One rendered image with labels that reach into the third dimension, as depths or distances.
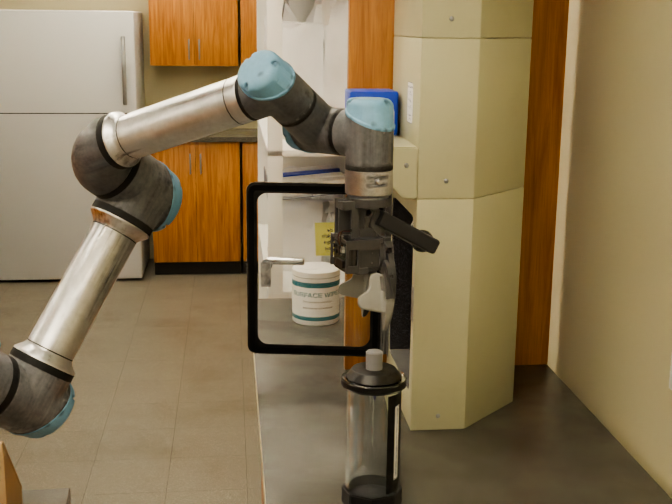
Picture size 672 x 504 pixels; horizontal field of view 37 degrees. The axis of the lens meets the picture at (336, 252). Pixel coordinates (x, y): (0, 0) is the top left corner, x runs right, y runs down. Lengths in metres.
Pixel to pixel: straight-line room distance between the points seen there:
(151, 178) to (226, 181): 5.16
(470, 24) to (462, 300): 0.53
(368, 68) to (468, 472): 0.91
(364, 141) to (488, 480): 0.68
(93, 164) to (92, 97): 5.09
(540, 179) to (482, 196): 0.41
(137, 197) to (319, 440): 0.60
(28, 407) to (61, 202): 5.20
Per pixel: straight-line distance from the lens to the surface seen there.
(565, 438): 2.06
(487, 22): 1.92
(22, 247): 7.03
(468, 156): 1.92
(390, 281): 1.56
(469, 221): 1.94
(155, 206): 1.81
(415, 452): 1.95
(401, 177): 1.90
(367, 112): 1.53
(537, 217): 2.37
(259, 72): 1.50
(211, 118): 1.58
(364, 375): 1.63
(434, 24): 1.89
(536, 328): 2.44
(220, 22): 7.07
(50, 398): 1.79
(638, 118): 2.03
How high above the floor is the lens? 1.73
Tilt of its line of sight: 13 degrees down
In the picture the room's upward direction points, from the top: 1 degrees clockwise
